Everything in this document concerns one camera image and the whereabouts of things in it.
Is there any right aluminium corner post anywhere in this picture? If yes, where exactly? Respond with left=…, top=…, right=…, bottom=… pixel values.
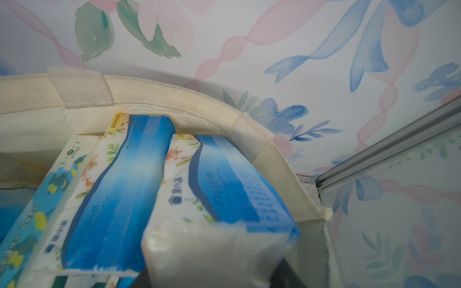
left=316, top=97, right=461, bottom=189

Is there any cream canvas tote bag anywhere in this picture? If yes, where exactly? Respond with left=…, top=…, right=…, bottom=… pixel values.
left=1, top=67, right=333, bottom=288

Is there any teal tissue pack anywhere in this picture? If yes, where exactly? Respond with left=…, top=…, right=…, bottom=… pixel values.
left=1, top=135, right=100, bottom=288

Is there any blue cartoon tissue pack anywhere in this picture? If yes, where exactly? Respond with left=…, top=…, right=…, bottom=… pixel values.
left=142, top=134, right=300, bottom=288

